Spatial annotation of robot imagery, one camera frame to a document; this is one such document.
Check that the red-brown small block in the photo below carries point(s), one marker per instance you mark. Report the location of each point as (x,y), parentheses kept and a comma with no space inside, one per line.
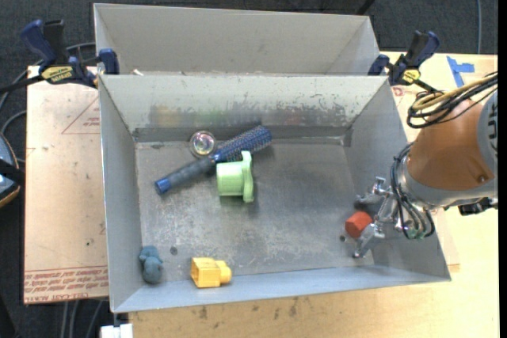
(357,225)

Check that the black cylinder on white bracket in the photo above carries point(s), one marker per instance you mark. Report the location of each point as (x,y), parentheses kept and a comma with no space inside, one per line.
(475,206)

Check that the blue-grey toy animal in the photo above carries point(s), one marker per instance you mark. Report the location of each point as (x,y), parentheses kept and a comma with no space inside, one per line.
(151,265)

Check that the clear glass ball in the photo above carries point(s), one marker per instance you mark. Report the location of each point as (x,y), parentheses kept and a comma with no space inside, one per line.
(202,144)

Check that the light green toy block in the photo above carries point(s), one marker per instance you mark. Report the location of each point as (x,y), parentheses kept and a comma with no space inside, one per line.
(233,179)

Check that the brown cardboard board, red print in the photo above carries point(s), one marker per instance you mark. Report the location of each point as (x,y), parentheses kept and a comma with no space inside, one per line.
(63,186)

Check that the grey metal bin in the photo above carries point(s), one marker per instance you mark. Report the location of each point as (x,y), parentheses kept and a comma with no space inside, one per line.
(277,233)

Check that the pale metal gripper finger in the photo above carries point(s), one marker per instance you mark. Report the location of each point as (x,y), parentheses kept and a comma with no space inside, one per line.
(370,235)
(374,194)

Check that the yellow toy block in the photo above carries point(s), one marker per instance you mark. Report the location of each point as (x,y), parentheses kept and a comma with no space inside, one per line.
(208,272)

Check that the blue hairbrush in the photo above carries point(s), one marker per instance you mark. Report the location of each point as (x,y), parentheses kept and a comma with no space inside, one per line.
(222,156)

